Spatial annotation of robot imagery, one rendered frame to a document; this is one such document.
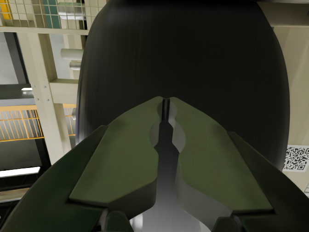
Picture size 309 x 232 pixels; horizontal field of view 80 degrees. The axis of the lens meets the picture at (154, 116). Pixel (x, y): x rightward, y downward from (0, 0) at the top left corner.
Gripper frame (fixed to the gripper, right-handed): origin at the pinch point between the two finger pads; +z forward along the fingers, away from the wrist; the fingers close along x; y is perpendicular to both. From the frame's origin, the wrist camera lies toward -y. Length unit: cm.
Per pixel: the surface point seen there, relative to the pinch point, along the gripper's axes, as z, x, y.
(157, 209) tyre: 2.2, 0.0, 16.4
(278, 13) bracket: 32.3, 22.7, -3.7
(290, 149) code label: 21.1, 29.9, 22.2
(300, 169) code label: 20.5, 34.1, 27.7
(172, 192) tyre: 2.8, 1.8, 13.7
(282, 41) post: 31.5, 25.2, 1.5
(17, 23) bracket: 69, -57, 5
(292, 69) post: 25.0, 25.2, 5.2
